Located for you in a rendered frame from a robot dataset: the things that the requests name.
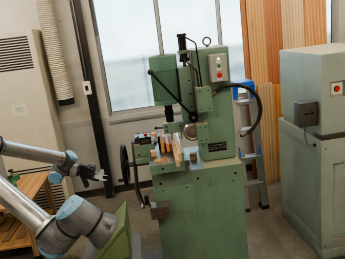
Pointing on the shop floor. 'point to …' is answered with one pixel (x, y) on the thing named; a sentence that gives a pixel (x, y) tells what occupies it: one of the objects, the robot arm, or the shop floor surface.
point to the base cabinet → (204, 220)
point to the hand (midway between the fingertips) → (106, 179)
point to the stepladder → (253, 144)
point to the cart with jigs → (30, 182)
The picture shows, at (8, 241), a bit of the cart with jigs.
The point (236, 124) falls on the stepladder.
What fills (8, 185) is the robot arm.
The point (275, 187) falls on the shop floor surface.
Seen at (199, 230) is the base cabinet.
